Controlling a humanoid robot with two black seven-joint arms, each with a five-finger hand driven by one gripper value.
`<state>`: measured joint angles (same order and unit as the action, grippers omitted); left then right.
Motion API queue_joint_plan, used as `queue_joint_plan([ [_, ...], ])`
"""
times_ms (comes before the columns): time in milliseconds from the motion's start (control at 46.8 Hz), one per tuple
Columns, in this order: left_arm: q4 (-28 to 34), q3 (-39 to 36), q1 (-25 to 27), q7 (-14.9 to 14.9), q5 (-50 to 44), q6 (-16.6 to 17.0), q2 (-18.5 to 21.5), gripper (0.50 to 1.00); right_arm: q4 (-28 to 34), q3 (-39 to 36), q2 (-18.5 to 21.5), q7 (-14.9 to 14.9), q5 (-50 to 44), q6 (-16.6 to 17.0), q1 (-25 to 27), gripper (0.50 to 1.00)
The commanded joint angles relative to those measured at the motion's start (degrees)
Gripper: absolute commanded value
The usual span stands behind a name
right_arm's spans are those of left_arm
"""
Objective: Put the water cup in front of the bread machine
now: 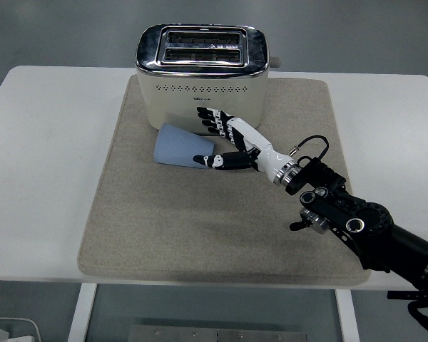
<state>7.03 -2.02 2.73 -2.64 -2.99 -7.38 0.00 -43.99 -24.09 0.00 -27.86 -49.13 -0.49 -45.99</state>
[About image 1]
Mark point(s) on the cream toaster with chrome top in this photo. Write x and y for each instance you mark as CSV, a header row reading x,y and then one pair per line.
x,y
199,78

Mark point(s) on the blue ribbed cup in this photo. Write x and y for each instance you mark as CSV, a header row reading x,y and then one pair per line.
x,y
178,146

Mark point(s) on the grey metal plate with screws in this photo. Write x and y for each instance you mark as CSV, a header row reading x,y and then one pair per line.
x,y
217,335

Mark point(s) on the black table control panel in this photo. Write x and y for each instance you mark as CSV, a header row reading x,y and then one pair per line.
x,y
396,295

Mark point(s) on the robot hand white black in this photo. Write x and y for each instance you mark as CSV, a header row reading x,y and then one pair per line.
x,y
267,156

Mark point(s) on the beige fabric mat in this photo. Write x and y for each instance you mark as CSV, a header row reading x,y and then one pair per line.
x,y
199,221

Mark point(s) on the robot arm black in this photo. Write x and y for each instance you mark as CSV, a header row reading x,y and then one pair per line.
x,y
371,221

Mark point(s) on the white table leg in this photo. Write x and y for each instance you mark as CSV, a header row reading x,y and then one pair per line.
x,y
80,313
347,317

